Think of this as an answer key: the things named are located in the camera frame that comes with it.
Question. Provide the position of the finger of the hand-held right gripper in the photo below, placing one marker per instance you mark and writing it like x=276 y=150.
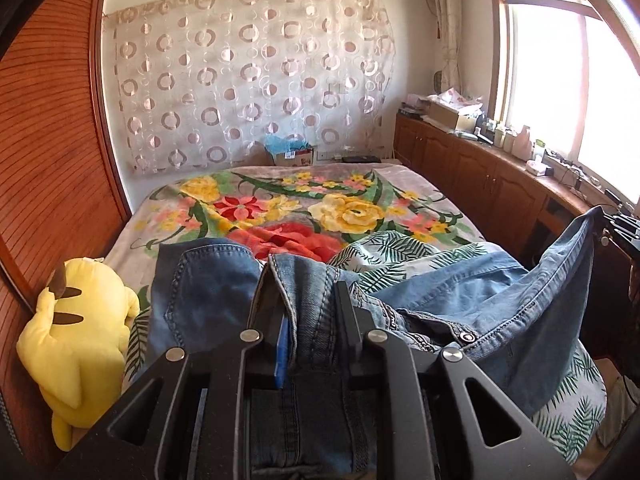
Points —
x=625 y=225

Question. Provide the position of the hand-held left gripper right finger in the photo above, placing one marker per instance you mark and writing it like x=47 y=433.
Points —
x=350 y=340

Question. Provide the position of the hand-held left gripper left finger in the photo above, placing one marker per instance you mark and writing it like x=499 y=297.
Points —
x=283 y=355

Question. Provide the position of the dark blue denim pants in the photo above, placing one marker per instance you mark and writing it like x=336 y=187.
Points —
x=205 y=290

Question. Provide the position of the light blue denim pants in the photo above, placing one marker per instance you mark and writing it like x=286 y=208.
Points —
x=475 y=300

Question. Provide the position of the white tissue box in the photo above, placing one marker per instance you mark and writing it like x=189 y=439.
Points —
x=536 y=166

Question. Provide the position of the pink bottle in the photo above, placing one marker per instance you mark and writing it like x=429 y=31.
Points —
x=523 y=141

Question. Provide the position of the floral blanket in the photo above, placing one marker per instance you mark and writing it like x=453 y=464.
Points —
x=310 y=210

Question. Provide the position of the window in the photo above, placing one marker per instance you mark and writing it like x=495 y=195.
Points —
x=560 y=80

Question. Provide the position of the wooden cabinet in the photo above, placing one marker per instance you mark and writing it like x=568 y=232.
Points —
x=475 y=170

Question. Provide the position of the leaf print bedsheet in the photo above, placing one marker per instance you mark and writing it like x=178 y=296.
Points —
x=565 y=400

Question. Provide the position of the cardboard box with blue cloth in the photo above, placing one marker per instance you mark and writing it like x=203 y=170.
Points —
x=292 y=152

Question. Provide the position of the cardboard box with papers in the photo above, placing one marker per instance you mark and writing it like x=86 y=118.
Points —
x=452 y=112

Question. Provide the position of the yellow plush toy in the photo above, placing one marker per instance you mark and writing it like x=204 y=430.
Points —
x=75 y=340

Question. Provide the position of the white patterned window curtain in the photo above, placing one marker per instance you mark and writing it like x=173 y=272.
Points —
x=445 y=25

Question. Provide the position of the circle pattern sheer curtain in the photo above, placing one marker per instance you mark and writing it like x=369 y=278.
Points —
x=250 y=80

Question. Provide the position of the wooden slatted panel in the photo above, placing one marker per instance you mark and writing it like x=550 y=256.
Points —
x=55 y=160

